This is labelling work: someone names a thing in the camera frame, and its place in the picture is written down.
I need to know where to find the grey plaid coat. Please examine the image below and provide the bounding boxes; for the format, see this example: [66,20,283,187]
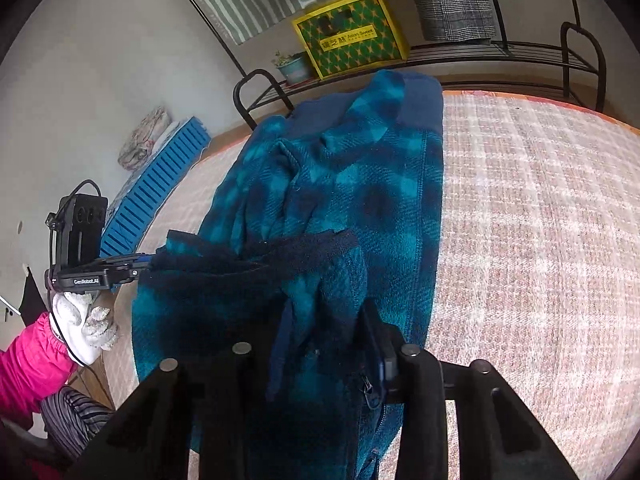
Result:
[402,0,497,42]

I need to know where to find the black metal rack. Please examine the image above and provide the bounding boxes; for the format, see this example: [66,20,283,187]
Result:
[160,0,608,132]

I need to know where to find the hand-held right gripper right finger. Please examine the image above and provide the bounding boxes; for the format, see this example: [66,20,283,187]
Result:
[357,300,581,480]

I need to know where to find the person's left hand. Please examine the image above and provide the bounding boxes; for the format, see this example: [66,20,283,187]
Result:
[49,291,119,367]

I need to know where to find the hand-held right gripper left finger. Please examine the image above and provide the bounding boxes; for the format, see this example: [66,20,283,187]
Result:
[92,342,271,480]

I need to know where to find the pink and white plaid blanket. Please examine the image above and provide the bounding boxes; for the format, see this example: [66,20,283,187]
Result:
[102,91,640,480]

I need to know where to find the yellow and green patterned box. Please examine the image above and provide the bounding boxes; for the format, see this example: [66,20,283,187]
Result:
[292,0,412,80]

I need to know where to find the person's left forearm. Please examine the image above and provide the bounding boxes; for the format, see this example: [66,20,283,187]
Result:
[0,312,81,417]

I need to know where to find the teal plaid fleece jacket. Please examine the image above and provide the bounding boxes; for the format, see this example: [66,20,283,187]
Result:
[131,69,445,480]

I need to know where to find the potted plant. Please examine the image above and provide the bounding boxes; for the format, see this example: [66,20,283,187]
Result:
[272,51,315,86]

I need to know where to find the blue slatted board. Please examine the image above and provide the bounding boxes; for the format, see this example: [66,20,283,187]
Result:
[99,116,212,262]

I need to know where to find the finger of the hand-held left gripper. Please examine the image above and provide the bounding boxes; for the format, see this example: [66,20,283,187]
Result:
[99,253,157,271]

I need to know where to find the person's grey striped pants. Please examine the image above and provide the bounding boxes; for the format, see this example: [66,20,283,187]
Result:
[39,386,117,461]

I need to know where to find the floral cloth bundle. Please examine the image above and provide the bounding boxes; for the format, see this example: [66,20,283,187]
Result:
[117,106,173,170]

